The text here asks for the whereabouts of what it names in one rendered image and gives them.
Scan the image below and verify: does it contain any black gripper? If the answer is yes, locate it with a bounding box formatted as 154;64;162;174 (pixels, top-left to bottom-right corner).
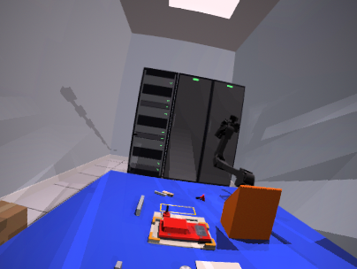
229;115;239;126

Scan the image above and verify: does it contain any white flat rectangle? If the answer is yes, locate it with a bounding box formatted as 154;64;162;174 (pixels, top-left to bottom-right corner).
195;261;241;269

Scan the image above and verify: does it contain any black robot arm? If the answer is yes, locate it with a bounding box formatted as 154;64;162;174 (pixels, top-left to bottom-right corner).
212;119;255;187

